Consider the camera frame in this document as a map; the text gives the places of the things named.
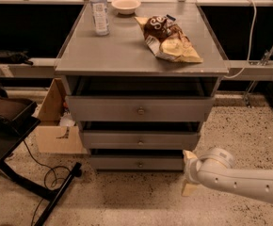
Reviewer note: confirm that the metal railing beam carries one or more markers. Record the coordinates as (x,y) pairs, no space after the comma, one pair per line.
(45,68)

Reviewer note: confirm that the black rolling stand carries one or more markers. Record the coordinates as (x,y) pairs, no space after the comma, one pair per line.
(10,139)

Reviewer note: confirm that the brown yellow chip bag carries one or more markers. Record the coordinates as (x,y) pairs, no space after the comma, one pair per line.
(167,40)

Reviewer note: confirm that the grey middle drawer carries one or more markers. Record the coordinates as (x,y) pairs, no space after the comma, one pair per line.
(139,140)

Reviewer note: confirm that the grey bottom drawer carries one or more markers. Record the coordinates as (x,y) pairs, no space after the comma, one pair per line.
(136,163)

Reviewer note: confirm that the grey drawer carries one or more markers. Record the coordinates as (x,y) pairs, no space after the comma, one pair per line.
(136,163)
(164,109)
(139,140)

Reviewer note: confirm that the cardboard box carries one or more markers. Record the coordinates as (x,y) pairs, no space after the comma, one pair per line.
(57,133)

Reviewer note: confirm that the black cloth on beam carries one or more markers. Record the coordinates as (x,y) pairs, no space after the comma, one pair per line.
(12,57)

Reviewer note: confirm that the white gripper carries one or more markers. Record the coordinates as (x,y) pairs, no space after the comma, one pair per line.
(190,170)

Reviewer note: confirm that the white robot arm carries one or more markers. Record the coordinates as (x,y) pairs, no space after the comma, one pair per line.
(215,170)

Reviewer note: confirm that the grey top drawer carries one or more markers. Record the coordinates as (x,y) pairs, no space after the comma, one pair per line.
(164,109)

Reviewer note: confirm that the white paper bowl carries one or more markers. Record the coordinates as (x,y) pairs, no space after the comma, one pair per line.
(125,7)

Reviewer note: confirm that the brown bag on stand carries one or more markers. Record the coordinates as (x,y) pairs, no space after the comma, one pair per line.
(14,111)

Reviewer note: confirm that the grey drawer cabinet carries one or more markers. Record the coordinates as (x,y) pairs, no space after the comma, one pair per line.
(121,65)

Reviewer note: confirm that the clear plastic water bottle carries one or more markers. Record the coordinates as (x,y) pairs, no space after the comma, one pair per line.
(100,18)

